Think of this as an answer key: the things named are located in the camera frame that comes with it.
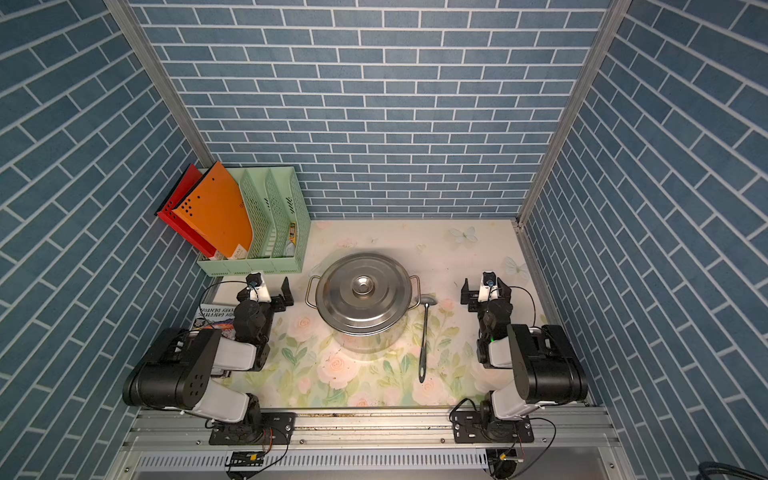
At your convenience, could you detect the steel ladle spoon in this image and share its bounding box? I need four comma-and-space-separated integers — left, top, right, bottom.
418, 295, 438, 383

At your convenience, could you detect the steel pot lid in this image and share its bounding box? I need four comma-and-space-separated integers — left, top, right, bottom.
305, 252, 421, 337

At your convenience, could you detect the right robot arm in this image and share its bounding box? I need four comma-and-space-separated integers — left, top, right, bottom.
449, 272, 588, 445

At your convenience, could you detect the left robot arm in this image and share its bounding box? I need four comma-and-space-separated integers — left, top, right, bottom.
122, 272, 295, 450

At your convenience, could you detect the steel soup pot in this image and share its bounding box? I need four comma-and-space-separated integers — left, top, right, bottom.
305, 273, 421, 355

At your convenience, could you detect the treehouse book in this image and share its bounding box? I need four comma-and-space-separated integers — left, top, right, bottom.
192, 303, 235, 330

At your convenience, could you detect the floral table mat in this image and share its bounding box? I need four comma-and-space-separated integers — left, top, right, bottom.
222, 220, 545, 409

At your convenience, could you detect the orange folder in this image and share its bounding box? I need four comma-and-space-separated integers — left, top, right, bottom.
172, 162, 253, 260

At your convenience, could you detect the green file organizer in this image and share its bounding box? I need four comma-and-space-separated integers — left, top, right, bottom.
197, 166, 311, 277

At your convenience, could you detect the red folder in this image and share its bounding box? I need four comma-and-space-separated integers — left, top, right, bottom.
155, 163, 217, 259

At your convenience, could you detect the small black circuit board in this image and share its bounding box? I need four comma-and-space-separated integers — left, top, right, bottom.
225, 451, 266, 469

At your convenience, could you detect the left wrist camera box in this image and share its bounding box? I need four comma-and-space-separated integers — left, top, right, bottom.
247, 272, 271, 303

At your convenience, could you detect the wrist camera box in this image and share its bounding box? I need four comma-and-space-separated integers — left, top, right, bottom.
247, 272, 271, 303
478, 272, 499, 303

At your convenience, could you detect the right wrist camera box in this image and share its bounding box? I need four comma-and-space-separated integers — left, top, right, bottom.
478, 272, 499, 303

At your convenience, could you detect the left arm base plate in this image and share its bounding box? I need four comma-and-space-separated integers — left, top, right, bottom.
208, 412, 296, 447

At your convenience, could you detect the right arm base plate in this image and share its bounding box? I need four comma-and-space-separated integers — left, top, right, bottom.
449, 410, 534, 444

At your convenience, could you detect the aluminium mounting rail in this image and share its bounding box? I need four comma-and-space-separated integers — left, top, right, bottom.
107, 406, 634, 479

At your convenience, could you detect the black cable bottom right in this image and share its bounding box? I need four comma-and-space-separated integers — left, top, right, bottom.
695, 460, 768, 480

